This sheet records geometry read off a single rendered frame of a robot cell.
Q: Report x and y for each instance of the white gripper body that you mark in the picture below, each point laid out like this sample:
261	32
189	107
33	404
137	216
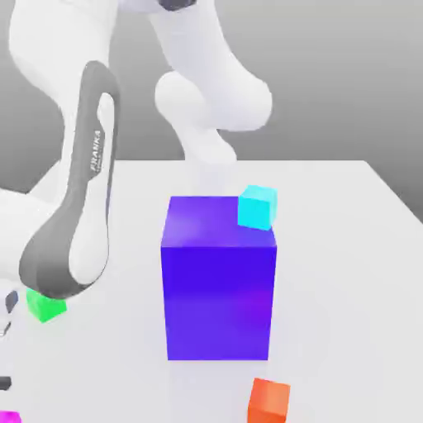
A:
4	383

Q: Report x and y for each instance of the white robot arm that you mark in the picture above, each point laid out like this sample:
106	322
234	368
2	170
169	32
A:
89	251

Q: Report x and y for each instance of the small magenta cube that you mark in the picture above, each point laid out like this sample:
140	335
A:
8	418

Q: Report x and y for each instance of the small green cube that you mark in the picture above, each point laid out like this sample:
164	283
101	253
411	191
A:
44	309

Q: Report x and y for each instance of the small orange cube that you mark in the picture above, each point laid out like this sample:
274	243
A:
267	401

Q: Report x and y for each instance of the small cyan cube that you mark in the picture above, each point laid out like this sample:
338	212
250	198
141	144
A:
256	211

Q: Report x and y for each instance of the large blue box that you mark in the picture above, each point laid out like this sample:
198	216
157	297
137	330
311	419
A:
218	297

